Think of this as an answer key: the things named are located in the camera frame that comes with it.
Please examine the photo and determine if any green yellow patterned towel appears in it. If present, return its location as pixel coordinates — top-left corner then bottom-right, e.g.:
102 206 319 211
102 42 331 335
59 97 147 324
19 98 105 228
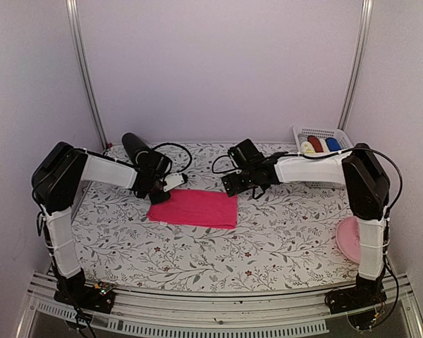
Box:
300 141 316 154

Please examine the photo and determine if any pink towel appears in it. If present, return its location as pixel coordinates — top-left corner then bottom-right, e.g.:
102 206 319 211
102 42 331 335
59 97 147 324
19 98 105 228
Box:
147 189 238 230

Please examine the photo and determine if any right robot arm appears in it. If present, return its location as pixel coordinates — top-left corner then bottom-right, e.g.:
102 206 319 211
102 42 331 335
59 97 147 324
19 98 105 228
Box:
221 139 396 307

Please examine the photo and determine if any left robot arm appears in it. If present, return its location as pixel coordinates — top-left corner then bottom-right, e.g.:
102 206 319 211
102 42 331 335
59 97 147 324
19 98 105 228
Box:
31 142 188 306

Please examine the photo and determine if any black cylindrical bottle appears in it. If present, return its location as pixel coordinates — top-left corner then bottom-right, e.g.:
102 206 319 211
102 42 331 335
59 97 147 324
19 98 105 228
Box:
121 132 150 165

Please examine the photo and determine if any red item in basket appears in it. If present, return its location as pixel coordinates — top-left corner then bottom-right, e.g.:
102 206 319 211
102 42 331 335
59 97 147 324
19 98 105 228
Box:
307 135 324 153

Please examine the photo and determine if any white item in basket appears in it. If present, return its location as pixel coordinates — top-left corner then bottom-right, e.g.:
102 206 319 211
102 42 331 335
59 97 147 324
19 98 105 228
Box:
319 139 331 153

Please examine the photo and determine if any white plastic basket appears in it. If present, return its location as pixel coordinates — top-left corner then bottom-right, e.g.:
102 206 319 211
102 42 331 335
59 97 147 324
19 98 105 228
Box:
291 125 355 189

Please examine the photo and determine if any blue item in basket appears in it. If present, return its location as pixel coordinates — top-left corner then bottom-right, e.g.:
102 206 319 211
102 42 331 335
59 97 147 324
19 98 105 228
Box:
326 137 342 152

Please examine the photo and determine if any pink plate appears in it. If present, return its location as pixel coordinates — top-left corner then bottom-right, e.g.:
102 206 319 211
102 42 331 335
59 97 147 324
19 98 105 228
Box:
336 216 361 264

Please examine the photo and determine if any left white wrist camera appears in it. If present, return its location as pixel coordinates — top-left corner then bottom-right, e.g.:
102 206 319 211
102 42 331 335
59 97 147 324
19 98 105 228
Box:
162 173 188 192

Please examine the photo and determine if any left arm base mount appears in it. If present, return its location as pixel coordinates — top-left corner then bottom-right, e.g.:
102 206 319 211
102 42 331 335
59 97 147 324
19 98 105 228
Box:
54 280 116 314

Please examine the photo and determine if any front aluminium rail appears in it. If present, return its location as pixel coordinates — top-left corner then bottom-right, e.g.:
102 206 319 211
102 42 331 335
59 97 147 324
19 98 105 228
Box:
16 273 423 337

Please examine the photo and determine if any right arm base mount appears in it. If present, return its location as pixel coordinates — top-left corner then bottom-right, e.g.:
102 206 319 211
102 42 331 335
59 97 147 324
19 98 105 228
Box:
324 286 387 314

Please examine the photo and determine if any left aluminium frame post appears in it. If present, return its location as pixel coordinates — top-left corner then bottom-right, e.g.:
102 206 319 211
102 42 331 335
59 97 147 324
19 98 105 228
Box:
66 0 109 150

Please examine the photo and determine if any aluminium frame post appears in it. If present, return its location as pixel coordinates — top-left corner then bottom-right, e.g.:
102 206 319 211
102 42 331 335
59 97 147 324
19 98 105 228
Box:
337 0 374 130
66 0 109 150

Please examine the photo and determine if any right aluminium frame post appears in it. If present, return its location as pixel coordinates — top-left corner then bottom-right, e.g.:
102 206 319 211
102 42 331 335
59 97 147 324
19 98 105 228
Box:
337 0 374 130

